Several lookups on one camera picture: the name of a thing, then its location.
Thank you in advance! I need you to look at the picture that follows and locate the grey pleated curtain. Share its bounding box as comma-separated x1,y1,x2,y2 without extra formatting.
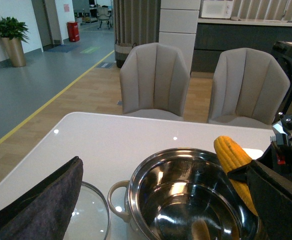
112,0,161,47

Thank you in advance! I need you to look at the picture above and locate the white electric cooking pot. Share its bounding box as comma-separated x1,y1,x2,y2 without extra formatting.
107,147,268,240

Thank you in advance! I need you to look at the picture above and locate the left beige upholstered chair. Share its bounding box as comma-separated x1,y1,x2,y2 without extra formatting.
119,42,190,121

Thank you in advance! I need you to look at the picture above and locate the white microwave oven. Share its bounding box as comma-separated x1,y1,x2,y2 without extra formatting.
200,0,234,19

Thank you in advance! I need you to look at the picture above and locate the dark kitchen counter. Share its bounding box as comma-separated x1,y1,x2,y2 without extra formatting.
191,19,292,73

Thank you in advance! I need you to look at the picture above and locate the potted green plant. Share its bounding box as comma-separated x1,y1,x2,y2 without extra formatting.
0,17,29,68

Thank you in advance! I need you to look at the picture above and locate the distant office chair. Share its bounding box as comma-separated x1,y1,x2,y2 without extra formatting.
97,7,112,29

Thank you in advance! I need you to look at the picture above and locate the glass pot lid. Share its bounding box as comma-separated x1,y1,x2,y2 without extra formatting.
64,181,111,240

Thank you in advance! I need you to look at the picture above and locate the white column cabinet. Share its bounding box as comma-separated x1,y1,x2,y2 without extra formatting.
159,0,201,71

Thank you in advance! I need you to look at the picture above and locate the right beige upholstered chair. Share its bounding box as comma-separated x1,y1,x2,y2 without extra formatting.
207,48,291,129

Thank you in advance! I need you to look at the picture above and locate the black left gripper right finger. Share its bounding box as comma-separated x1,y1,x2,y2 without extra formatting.
227,160,292,240

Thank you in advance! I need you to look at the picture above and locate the yellow corn cob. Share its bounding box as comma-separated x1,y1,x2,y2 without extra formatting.
213,135,258,216

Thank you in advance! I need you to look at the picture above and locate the beige upholstered chair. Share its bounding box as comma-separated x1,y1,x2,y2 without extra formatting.
119,42,190,121
207,48,291,129

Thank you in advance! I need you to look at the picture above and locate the woven storage basket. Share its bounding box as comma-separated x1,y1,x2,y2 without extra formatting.
114,39,137,68

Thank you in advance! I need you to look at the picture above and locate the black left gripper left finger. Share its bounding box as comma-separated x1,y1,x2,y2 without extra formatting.
0,156,84,240

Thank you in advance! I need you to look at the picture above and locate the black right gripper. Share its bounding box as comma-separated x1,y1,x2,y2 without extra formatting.
257,112,292,182

